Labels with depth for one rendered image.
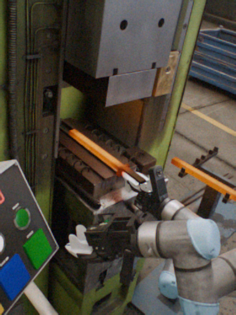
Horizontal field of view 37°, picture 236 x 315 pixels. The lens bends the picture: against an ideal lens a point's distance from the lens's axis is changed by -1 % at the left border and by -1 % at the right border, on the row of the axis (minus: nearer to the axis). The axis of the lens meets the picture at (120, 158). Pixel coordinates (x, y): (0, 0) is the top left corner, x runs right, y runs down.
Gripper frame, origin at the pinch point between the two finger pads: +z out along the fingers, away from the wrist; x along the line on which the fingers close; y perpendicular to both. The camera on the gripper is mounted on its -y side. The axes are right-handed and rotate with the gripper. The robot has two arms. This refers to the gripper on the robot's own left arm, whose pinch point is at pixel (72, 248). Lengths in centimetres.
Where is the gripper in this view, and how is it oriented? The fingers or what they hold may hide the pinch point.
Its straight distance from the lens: 89.0
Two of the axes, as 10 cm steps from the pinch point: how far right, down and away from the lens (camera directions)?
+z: -8.6, 1.3, 4.9
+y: -3.3, -8.8, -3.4
